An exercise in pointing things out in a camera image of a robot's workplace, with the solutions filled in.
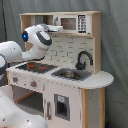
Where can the black toy faucet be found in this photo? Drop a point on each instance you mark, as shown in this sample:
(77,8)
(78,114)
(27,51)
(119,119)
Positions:
(81,65)

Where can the left red stove knob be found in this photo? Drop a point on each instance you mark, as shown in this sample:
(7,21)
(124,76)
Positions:
(15,79)

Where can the black toy stovetop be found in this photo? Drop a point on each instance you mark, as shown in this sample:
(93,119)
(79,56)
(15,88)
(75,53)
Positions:
(36,67)

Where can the right red stove knob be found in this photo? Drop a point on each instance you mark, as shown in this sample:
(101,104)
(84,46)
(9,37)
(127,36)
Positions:
(33,84)

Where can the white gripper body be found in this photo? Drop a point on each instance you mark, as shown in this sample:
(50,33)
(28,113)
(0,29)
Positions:
(52,28)

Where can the grey range hood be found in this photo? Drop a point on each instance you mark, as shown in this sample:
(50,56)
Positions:
(28,21)

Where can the white wooden toy kitchen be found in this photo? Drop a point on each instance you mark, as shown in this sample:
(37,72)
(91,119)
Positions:
(63,53)

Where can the black microwave keypad panel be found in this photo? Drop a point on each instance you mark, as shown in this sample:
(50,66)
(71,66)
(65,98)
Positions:
(81,23)

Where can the white toy microwave door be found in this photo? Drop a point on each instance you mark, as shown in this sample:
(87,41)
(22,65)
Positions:
(68,22)

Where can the red stove knob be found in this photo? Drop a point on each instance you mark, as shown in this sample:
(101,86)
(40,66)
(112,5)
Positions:
(15,79)
(33,84)

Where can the white fridge door with dispenser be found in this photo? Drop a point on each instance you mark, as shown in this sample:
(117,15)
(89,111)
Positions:
(62,106)

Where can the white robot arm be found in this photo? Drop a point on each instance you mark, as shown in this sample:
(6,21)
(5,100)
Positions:
(12,116)

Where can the grey toy sink basin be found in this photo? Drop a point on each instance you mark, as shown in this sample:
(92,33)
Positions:
(71,74)

